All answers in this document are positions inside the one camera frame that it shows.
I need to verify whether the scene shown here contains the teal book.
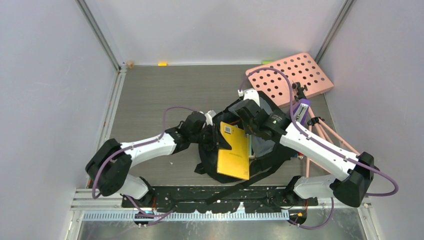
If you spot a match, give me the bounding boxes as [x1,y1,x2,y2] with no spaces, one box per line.
[248,135,256,160]

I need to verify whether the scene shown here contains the green block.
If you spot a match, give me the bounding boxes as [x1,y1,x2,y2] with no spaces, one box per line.
[261,60,274,65]

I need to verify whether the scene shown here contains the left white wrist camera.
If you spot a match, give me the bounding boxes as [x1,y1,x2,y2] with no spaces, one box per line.
[204,110,216,126]

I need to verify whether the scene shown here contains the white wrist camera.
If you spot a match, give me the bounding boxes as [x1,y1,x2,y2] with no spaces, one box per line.
[237,88,261,107]
[204,110,216,126]

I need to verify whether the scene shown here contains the small wooden cork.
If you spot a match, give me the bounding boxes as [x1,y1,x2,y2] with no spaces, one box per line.
[126,60,135,69]

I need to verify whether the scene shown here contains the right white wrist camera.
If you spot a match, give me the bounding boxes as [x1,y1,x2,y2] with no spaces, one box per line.
[237,88,261,107]

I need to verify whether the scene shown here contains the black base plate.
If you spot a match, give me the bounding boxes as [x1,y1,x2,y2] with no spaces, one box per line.
[118,185,318,214]

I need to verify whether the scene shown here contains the purple metronome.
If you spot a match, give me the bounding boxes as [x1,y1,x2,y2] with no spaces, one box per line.
[293,98,311,125]

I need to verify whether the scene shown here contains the yellow book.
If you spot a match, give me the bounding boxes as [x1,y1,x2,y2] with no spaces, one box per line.
[216,122,250,180]

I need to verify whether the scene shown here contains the slotted aluminium rail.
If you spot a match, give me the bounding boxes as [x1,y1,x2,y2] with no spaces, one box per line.
[82,209,293,222]

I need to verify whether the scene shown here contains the pink tripod legs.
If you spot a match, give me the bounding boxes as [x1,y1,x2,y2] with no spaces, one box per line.
[291,82,365,180]

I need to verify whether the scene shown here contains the black backpack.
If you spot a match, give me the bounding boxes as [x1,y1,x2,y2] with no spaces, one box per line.
[194,99,297,205]

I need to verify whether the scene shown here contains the pink perforated stand board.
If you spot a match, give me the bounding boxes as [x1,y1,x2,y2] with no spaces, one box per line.
[245,52,334,107]

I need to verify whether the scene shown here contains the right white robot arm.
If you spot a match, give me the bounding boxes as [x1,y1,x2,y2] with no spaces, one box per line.
[235,99,375,208]

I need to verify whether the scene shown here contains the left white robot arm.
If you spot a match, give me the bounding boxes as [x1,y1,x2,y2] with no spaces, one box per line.
[85,111,232,207]

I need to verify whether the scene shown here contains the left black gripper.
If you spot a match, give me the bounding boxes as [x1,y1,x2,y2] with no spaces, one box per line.
[190,123,231,152]

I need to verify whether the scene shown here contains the colourful toy train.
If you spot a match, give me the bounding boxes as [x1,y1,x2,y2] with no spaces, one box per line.
[297,152,305,160]

